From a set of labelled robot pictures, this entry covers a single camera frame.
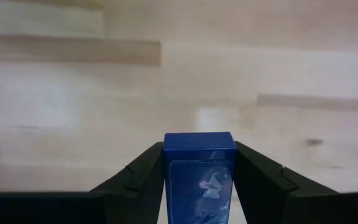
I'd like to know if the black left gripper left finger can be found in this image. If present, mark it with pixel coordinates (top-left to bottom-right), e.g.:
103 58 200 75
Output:
0 141 167 224

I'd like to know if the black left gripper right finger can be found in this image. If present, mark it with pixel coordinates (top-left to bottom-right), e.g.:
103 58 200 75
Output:
232 141 358 224

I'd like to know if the dark blue card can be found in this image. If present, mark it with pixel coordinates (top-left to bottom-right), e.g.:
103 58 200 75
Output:
162 131 238 224

